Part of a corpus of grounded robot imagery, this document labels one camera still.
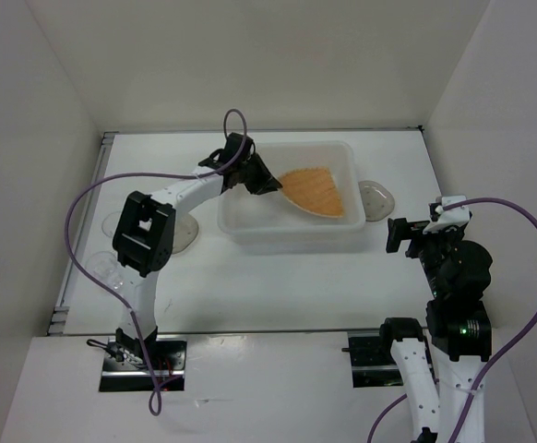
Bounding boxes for aluminium table edge rail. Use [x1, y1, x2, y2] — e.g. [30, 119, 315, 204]
[46, 131, 118, 336]

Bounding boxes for smoky glass plate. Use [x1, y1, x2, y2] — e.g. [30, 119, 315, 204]
[358, 180, 395, 222]
[173, 214, 199, 254]

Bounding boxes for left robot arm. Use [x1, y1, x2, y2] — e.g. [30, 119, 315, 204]
[113, 133, 281, 369]

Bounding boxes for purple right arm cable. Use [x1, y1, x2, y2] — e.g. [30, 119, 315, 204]
[368, 197, 537, 443]

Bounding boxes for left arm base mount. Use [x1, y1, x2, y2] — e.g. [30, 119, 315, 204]
[86, 338, 187, 393]

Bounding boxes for woven bamboo fan tray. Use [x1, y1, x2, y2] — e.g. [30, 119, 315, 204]
[278, 167, 345, 219]

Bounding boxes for translucent white plastic bin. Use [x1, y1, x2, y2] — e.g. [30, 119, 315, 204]
[217, 140, 366, 248]

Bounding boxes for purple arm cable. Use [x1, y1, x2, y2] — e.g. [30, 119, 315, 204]
[368, 197, 537, 443]
[66, 108, 254, 417]

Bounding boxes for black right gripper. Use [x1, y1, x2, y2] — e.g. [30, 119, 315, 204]
[386, 214, 464, 295]

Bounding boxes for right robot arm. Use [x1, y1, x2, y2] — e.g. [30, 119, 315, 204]
[377, 219, 493, 442]

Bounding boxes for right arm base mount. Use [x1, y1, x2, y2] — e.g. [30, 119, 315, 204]
[340, 328, 438, 389]

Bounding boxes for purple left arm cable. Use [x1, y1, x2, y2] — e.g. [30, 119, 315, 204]
[66, 108, 254, 417]

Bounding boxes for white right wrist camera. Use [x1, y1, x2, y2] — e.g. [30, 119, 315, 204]
[424, 195, 471, 233]

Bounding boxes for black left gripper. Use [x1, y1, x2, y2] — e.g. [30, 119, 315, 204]
[236, 152, 281, 195]

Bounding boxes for small clear glass dish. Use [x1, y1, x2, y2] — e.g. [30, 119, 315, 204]
[86, 251, 124, 292]

